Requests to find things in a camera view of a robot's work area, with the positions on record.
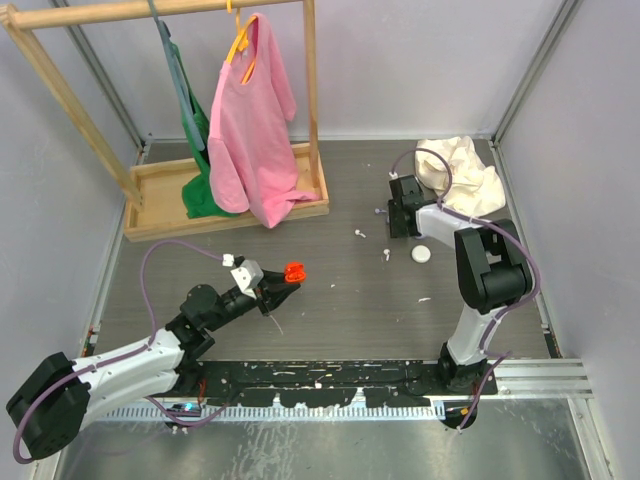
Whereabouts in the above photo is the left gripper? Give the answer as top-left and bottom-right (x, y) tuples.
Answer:
(205, 268), (298, 332)

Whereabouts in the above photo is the orange charging case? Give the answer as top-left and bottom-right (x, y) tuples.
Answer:
(284, 262), (307, 284)

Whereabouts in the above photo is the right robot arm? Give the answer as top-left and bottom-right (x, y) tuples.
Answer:
(387, 175), (533, 394)

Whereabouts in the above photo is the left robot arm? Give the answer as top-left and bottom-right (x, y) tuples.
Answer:
(6, 261), (306, 464)

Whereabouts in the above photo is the white charging case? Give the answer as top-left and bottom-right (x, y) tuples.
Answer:
(411, 245), (432, 264)

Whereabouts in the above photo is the cream crumpled cloth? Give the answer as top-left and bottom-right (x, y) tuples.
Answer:
(415, 136), (506, 217)

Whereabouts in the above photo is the green shirt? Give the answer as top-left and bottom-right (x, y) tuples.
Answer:
(169, 41), (238, 219)

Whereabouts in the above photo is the pink shirt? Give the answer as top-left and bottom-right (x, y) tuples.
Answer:
(207, 13), (318, 228)

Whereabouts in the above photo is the wooden clothes rack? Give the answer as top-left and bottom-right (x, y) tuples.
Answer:
(1, 1), (330, 242)

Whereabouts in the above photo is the grey-blue hanger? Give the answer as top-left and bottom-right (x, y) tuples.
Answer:
(147, 0), (205, 152)

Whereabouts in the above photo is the yellow hanger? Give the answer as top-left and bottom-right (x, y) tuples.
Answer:
(224, 0), (258, 68)

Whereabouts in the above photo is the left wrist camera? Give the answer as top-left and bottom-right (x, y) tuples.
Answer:
(230, 260), (264, 300)

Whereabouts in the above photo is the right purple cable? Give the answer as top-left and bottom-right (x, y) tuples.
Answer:
(388, 147), (542, 351)

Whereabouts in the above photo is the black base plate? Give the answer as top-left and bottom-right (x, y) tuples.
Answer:
(170, 360), (489, 408)

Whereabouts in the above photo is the slotted cable duct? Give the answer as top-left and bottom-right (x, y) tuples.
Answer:
(100, 395), (445, 422)

